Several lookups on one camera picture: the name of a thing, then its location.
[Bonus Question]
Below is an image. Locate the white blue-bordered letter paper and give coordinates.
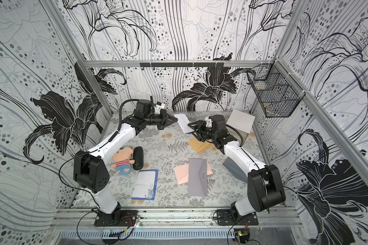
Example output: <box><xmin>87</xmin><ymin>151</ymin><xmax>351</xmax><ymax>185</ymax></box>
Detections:
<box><xmin>131</xmin><ymin>169</ymin><xmax>158</xmax><ymax>201</ymax></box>

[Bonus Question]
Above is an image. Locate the yellow kraft envelope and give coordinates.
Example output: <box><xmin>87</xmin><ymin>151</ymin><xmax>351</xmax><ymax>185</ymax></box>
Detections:
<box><xmin>188</xmin><ymin>138</ymin><xmax>216</xmax><ymax>154</ymax></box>

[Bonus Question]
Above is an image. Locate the black wire mesh basket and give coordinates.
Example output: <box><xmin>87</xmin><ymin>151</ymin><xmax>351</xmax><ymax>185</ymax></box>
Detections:
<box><xmin>246</xmin><ymin>63</ymin><xmax>301</xmax><ymax>118</ymax></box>

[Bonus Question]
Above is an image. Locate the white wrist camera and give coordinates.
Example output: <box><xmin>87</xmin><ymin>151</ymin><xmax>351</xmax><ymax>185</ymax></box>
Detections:
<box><xmin>154</xmin><ymin>102</ymin><xmax>165</xmax><ymax>114</ymax></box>
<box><xmin>204</xmin><ymin>119</ymin><xmax>212</xmax><ymax>128</ymax></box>

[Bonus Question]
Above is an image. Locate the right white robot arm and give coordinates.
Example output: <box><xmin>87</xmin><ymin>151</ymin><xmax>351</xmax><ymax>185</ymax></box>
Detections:
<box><xmin>188</xmin><ymin>115</ymin><xmax>286</xmax><ymax>217</ymax></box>

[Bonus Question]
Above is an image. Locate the black bar on rail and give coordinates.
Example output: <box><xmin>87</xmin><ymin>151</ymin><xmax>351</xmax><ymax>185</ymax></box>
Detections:
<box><xmin>139</xmin><ymin>62</ymin><xmax>225</xmax><ymax>67</ymax></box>

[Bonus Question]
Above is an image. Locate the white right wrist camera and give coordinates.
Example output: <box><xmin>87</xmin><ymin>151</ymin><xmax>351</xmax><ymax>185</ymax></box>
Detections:
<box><xmin>204</xmin><ymin>119</ymin><xmax>212</xmax><ymax>128</ymax></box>

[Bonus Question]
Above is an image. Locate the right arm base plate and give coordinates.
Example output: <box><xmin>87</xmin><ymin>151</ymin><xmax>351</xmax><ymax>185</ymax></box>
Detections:
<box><xmin>213</xmin><ymin>209</ymin><xmax>259</xmax><ymax>226</ymax></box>

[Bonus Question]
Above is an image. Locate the pink plush doll toy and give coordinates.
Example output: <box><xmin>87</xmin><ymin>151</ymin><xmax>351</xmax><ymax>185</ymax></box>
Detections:
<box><xmin>111</xmin><ymin>147</ymin><xmax>135</xmax><ymax>176</ymax></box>

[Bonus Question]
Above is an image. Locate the pink envelope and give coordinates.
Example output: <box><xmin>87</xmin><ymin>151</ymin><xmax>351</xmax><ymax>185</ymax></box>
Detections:
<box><xmin>174</xmin><ymin>162</ymin><xmax>213</xmax><ymax>185</ymax></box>

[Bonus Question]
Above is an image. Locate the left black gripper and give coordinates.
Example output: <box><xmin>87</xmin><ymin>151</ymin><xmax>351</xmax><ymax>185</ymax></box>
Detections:
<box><xmin>141</xmin><ymin>107</ymin><xmax>176</xmax><ymax>129</ymax></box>

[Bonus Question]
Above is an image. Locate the white mini drawer cabinet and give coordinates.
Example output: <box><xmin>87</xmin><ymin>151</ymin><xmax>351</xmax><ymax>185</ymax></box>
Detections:
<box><xmin>227</xmin><ymin>110</ymin><xmax>255</xmax><ymax>146</ymax></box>

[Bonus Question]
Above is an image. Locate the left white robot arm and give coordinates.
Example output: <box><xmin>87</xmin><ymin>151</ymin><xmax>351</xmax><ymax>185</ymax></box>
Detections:
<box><xmin>73</xmin><ymin>98</ymin><xmax>178</xmax><ymax>215</ymax></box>

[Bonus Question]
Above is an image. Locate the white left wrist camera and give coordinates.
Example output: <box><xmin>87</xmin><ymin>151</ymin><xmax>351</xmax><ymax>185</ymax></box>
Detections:
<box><xmin>154</xmin><ymin>102</ymin><xmax>165</xmax><ymax>114</ymax></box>

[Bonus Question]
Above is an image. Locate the dark grey envelope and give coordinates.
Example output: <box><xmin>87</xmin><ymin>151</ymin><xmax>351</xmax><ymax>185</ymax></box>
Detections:
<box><xmin>223</xmin><ymin>157</ymin><xmax>248</xmax><ymax>183</ymax></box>

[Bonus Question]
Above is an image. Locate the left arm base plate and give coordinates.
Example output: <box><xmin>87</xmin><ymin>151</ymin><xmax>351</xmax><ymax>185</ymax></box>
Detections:
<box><xmin>94</xmin><ymin>210</ymin><xmax>138</xmax><ymax>227</ymax></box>

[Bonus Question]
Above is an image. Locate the lilac grey envelope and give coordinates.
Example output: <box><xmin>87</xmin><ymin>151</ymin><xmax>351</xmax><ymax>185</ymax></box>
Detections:
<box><xmin>188</xmin><ymin>158</ymin><xmax>208</xmax><ymax>197</ymax></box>

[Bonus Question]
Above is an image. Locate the small electronics board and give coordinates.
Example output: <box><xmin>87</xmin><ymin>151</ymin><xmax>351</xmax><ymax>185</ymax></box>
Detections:
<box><xmin>234</xmin><ymin>229</ymin><xmax>249</xmax><ymax>244</ymax></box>

